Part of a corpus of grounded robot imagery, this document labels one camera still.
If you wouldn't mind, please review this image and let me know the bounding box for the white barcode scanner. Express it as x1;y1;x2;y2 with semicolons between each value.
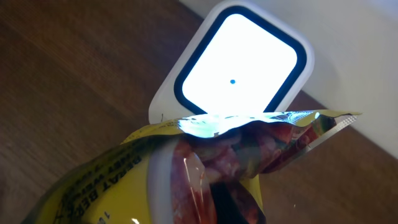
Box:
149;1;315;124

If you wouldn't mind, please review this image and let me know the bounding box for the blue yellow paste sachet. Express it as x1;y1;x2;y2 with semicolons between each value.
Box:
24;110;358;223

